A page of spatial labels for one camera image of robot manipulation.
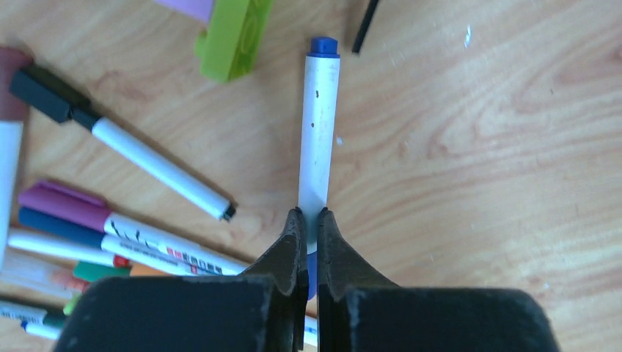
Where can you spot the white marker green cap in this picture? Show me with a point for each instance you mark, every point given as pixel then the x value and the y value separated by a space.
pixel 88 273

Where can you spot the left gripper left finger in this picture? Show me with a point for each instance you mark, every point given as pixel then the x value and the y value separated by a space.
pixel 261 309

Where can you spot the white marker orange cap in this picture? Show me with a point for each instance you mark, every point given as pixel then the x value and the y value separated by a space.
pixel 63 248

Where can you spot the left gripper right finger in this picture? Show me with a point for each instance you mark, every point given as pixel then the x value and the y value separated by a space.
pixel 359 309

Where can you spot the white marker blue cap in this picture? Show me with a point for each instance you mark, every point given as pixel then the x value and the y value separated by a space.
pixel 319 108

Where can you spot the white marker navy cap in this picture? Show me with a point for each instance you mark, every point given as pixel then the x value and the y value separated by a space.
pixel 133 251

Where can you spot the white marker dark cap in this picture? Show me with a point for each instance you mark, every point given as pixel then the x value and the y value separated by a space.
pixel 61 102

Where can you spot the green yellow pink block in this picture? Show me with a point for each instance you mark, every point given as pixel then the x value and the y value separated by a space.
pixel 228 44

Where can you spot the white marker maroon cap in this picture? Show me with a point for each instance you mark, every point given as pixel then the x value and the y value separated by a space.
pixel 13 114

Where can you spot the black tripod microphone stand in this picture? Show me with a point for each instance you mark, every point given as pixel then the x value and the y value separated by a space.
pixel 364 26

